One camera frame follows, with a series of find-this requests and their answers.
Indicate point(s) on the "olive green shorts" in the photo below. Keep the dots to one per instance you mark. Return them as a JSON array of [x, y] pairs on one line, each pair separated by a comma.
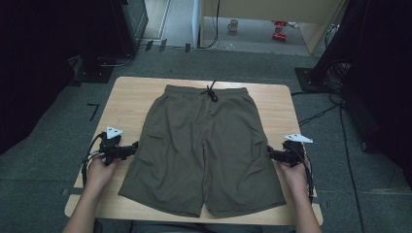
[[200, 145]]

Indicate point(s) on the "person's right hand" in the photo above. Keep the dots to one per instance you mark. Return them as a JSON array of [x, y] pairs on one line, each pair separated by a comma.
[[296, 178]]

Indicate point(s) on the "small red object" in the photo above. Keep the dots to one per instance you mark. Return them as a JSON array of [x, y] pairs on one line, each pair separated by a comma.
[[280, 23], [279, 36]]

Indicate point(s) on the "black stand base plate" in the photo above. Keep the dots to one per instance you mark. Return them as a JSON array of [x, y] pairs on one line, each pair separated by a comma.
[[307, 81], [94, 73]]

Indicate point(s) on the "person's left hand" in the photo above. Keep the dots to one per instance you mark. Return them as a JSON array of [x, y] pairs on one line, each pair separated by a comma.
[[98, 176]]

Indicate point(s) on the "grey mug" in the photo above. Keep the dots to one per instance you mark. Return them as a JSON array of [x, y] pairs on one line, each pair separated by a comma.
[[233, 26]]

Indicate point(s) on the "black cabinet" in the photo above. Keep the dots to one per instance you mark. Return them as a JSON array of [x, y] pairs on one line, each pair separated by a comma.
[[132, 22]]

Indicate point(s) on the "person's lap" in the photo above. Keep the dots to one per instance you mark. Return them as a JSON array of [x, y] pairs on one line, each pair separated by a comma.
[[210, 228]]

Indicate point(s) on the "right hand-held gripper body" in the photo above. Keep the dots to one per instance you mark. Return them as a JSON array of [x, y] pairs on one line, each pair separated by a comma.
[[291, 152]]

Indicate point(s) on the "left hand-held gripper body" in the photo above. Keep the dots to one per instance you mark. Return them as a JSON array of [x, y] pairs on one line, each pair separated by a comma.
[[111, 147]]

